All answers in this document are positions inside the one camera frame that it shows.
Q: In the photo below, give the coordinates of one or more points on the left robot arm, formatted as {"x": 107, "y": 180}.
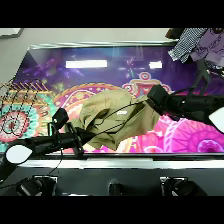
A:
{"x": 46, "y": 143}

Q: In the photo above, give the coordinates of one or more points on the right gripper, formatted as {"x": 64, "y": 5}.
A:
{"x": 159, "y": 98}

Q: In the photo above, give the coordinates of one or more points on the checked shirt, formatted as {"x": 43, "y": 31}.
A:
{"x": 186, "y": 43}

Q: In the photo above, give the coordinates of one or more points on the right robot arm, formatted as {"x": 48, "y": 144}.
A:
{"x": 193, "y": 105}

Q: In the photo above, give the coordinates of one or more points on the silver frame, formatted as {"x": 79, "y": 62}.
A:
{"x": 116, "y": 163}

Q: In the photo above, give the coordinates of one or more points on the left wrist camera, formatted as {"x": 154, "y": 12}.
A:
{"x": 60, "y": 117}

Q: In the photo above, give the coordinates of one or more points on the olive green garment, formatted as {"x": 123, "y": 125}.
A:
{"x": 106, "y": 126}

